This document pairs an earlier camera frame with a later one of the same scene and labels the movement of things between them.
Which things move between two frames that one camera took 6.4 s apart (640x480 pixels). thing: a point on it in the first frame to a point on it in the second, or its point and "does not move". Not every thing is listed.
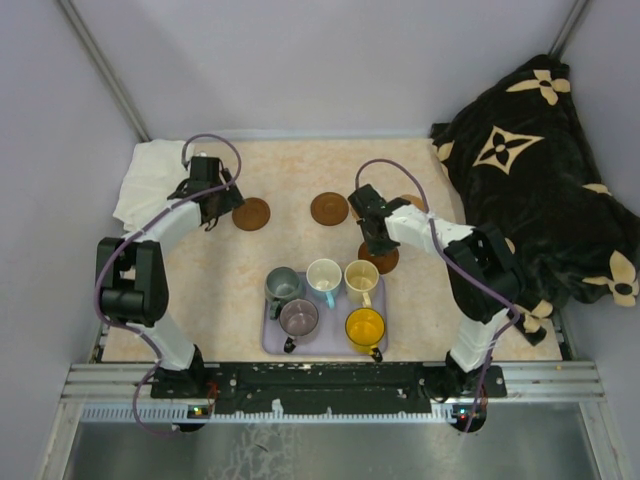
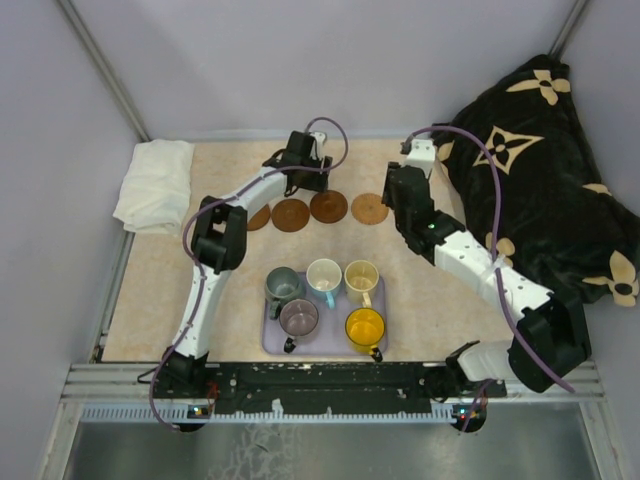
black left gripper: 232,198 to 320,183
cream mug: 360,278 does not move
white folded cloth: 155,170 does not move
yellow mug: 364,329 does not move
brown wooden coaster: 384,262 to 290,215
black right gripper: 374,248 to 387,197
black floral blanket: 517,156 does not move
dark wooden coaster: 329,208 does not move
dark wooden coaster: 252,215 does not move
